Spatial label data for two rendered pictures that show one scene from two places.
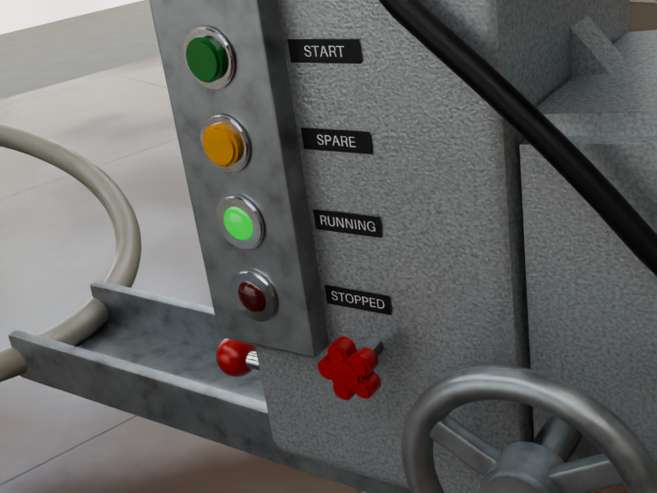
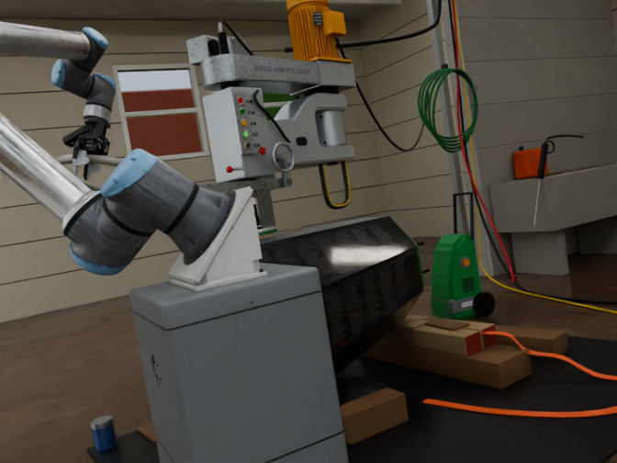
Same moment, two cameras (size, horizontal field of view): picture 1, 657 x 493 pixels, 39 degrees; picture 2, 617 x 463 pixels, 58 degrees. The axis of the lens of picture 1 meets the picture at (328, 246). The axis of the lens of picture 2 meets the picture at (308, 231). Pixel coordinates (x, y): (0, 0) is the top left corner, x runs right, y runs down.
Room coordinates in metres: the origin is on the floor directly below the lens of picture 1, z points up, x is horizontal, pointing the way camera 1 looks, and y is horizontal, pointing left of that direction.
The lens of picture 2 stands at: (0.00, 2.55, 1.03)
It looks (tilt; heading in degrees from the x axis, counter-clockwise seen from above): 4 degrees down; 277
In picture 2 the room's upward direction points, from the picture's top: 9 degrees counter-clockwise
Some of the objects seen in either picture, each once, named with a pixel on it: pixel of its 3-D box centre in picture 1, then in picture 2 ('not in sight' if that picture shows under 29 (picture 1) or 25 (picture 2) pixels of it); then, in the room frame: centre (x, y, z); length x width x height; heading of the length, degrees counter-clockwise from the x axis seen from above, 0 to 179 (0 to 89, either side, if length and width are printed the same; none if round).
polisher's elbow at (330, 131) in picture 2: not in sight; (327, 130); (0.20, -0.61, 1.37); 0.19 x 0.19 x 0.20
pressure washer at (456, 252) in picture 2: not in sight; (453, 255); (-0.50, -1.47, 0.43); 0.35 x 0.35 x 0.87; 27
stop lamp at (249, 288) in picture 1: (254, 294); not in sight; (0.53, 0.05, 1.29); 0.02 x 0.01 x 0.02; 54
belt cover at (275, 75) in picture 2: not in sight; (281, 80); (0.38, -0.36, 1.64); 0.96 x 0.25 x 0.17; 54
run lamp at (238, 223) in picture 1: (240, 221); not in sight; (0.53, 0.05, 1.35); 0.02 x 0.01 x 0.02; 54
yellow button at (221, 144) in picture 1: (223, 144); not in sight; (0.52, 0.05, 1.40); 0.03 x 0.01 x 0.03; 54
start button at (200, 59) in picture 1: (207, 58); not in sight; (0.52, 0.05, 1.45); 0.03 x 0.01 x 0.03; 54
